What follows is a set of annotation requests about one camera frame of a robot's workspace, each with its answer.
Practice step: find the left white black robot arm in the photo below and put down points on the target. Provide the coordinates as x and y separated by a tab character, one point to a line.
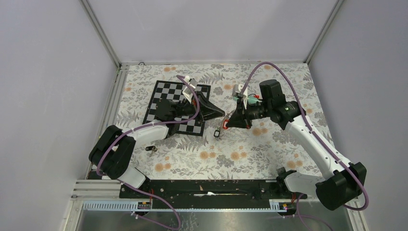
112	153

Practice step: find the mint green flashlight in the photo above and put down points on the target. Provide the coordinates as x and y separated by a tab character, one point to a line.
250	99

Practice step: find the black white chessboard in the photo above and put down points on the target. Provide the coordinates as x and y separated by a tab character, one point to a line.
172	91

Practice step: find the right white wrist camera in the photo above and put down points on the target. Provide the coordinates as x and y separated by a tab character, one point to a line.
239	93

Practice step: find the floral patterned table mat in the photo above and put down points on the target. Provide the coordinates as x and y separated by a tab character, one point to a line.
254	153

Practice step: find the keyring with coloured key tags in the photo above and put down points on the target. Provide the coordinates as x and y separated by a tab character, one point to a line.
219	132

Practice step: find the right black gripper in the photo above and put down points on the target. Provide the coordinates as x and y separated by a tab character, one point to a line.
237	119

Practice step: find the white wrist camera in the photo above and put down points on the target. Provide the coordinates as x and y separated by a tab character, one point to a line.
190	88
239	93

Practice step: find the key with red tag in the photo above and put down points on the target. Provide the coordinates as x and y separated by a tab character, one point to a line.
224	125

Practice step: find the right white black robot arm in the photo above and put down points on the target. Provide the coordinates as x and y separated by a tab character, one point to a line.
340	180

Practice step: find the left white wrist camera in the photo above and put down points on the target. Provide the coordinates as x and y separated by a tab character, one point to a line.
190	88

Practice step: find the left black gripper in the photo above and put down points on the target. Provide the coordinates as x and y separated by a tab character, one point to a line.
208	110

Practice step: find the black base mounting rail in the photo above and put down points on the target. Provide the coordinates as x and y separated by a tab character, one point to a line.
206	195

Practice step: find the key with black tag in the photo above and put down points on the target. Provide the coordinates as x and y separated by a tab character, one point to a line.
151	149

